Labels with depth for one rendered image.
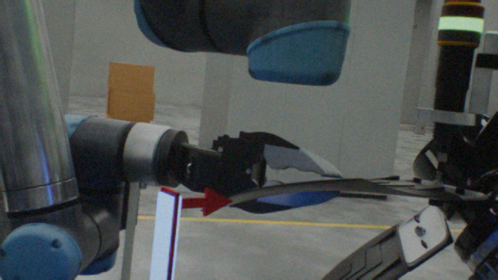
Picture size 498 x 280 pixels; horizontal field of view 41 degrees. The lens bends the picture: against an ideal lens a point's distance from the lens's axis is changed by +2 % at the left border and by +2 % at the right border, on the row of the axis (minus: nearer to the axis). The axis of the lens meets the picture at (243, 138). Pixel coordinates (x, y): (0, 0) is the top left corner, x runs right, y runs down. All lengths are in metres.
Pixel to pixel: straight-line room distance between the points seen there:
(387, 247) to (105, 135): 0.39
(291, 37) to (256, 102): 6.43
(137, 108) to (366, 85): 3.14
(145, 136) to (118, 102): 7.99
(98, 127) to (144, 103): 7.99
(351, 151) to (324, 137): 0.36
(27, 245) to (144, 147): 0.18
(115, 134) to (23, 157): 0.14
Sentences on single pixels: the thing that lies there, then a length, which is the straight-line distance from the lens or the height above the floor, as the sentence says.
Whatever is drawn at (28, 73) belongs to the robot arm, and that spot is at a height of 1.27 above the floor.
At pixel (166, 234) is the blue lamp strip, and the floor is 1.16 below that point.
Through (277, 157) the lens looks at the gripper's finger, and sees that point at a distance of 0.74.
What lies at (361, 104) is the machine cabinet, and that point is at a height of 1.06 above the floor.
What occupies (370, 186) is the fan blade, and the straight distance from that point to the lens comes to 0.54.
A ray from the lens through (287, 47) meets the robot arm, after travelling 0.48.
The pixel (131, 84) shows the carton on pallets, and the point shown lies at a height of 0.97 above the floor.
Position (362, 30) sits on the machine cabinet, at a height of 1.85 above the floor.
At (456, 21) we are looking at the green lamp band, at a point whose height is 1.37.
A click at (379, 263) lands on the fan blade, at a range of 0.87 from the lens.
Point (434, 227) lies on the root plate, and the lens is 0.85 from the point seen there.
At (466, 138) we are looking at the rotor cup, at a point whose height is 1.24.
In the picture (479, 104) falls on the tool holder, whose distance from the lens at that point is 0.74.
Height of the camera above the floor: 1.29
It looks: 6 degrees down
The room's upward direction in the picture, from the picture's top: 6 degrees clockwise
